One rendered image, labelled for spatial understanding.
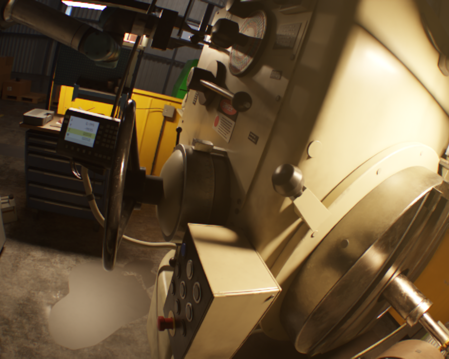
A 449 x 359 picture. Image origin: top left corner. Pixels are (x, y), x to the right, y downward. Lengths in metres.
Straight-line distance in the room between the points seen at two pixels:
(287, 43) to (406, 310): 0.61
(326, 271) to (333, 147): 0.20
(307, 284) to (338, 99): 0.31
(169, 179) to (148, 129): 2.67
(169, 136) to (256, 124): 2.79
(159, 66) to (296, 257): 13.35
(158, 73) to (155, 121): 10.56
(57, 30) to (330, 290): 0.81
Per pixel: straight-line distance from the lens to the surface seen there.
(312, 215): 0.37
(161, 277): 1.35
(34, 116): 2.17
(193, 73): 0.73
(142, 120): 3.14
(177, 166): 0.51
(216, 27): 0.57
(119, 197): 0.38
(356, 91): 0.40
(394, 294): 0.64
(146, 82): 13.63
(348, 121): 0.40
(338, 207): 0.43
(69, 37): 0.70
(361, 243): 0.42
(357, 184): 0.44
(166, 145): 3.25
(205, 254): 0.35
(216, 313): 0.34
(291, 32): 0.47
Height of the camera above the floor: 1.57
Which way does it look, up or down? 21 degrees down
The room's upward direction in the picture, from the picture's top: 19 degrees clockwise
